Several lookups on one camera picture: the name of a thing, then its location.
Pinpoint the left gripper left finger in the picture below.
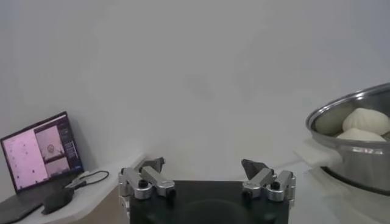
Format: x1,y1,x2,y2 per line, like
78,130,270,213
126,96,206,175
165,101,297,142
118,156,177,201

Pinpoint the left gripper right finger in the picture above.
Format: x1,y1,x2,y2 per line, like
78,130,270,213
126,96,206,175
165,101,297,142
241,158,297,203

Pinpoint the white steamed baozi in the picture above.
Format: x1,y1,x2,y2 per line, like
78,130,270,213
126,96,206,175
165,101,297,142
336,127,388,142
342,107,390,136

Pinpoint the stainless steel steamer basket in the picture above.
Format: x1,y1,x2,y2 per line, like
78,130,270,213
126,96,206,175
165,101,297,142
294,82,390,195

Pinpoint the white side table with mouse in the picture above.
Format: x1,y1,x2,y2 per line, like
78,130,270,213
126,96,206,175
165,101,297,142
0,153,147,224

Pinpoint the cream electric cooker base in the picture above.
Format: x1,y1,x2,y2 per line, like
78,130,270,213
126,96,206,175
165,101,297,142
304,166,390,224

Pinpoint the black computer mouse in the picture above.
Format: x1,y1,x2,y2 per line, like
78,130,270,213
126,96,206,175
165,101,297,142
41,187,76,215

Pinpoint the laptop with pink screen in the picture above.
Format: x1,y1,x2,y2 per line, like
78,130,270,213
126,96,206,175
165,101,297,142
0,111,85,224

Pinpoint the black looped cable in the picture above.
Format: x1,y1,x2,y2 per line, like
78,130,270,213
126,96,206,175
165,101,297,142
65,170,110,190

